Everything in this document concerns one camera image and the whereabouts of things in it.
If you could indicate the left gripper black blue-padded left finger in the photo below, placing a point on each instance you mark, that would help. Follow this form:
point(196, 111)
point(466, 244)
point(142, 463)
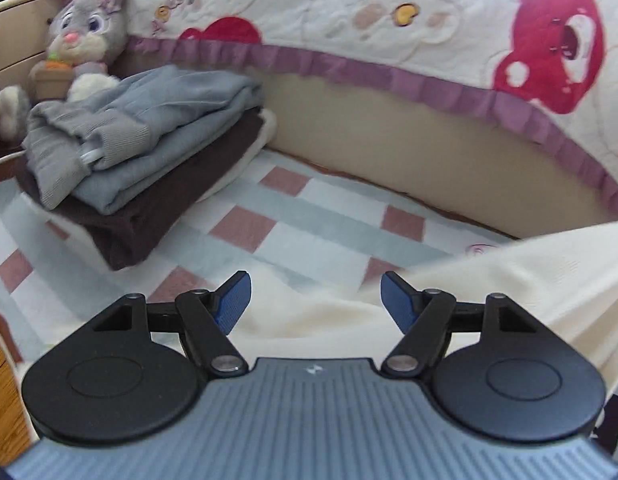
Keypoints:
point(186, 337)

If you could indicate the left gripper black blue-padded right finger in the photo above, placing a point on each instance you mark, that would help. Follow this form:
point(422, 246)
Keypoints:
point(414, 312)

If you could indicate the cream knit zip cardigan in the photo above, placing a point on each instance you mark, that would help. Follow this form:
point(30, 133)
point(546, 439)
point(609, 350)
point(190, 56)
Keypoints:
point(567, 280)

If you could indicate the dark brown folded garment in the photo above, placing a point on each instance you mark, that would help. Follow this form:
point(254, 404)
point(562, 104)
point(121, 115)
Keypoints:
point(127, 237)

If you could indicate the checkered pink grey bed sheet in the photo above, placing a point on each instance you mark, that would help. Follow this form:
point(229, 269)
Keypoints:
point(310, 227)

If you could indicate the beige bed headboard cushion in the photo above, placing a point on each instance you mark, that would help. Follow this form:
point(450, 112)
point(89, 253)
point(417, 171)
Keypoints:
point(478, 154)

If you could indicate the grey folded garment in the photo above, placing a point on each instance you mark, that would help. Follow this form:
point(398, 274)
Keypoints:
point(107, 149)

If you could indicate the white bear print quilt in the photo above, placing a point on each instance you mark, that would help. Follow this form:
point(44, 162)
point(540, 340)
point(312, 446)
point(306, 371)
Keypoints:
point(547, 69)

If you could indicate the grey bunny plush toy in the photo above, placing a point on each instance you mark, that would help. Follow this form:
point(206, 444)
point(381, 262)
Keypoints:
point(82, 42)

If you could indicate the beige wooden drawer cabinet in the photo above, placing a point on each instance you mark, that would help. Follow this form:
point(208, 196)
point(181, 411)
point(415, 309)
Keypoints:
point(23, 29)

